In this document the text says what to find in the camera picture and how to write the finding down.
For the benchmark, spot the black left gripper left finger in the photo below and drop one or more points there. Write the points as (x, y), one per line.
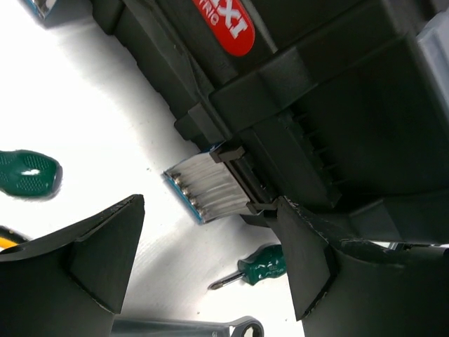
(72, 282)

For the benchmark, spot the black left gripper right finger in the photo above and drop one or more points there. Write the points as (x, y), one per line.
(343, 285)

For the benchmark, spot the large ratcheting wrench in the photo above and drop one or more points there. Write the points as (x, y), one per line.
(244, 326)

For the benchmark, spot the green orange stubby screwdriver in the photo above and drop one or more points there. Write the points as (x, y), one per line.
(268, 262)

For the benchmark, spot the yellow needle-nose pliers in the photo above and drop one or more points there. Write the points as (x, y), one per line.
(10, 238)

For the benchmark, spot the black plastic toolbox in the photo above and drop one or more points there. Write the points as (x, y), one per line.
(341, 106)

